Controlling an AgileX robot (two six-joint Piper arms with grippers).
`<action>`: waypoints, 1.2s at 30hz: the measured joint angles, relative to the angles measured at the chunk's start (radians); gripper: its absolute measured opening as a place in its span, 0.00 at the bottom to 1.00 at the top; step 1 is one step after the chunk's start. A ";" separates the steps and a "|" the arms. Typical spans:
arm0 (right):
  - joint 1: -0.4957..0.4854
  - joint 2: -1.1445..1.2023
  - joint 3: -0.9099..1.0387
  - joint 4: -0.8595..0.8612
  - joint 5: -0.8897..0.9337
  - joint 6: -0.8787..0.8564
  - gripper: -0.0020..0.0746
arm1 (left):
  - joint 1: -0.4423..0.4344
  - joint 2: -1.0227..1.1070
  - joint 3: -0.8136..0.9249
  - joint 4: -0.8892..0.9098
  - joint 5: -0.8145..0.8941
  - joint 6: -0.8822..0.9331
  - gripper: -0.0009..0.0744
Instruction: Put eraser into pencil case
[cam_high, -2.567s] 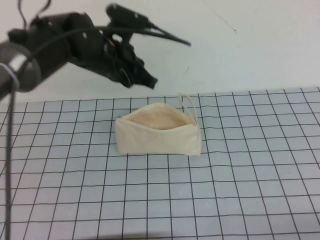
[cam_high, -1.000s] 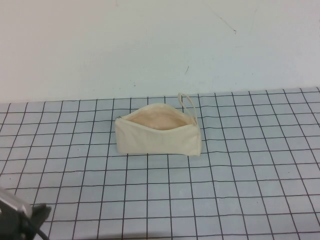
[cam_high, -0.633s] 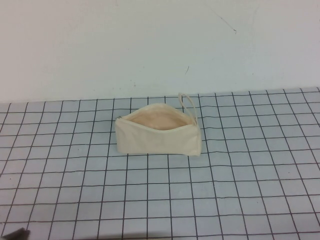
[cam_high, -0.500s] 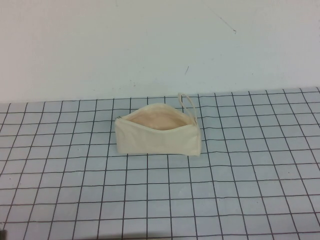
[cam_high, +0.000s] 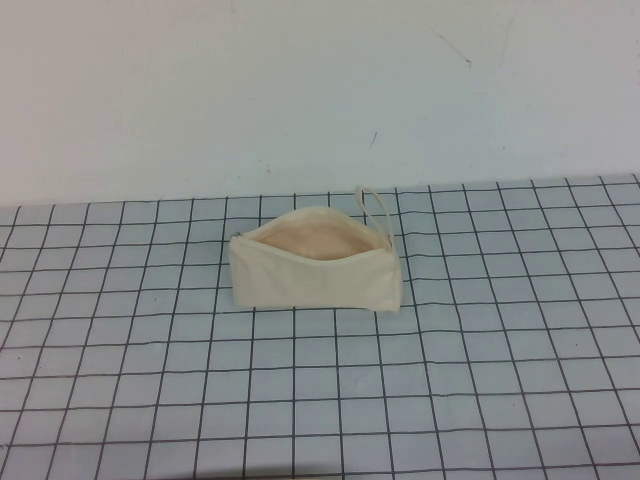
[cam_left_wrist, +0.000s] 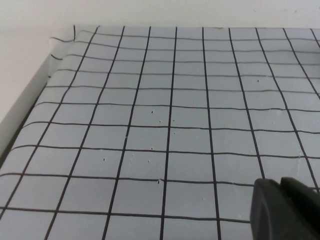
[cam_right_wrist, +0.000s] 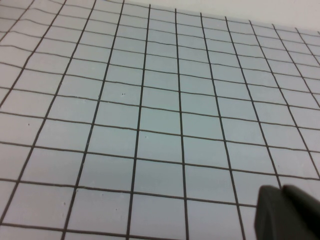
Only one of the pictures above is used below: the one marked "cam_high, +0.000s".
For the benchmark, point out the cream fabric pencil case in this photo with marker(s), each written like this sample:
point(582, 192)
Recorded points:
point(310, 285)

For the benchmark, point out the blue grid-pattern tablecloth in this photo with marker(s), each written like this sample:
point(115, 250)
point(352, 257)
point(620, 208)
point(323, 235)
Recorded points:
point(450, 350)

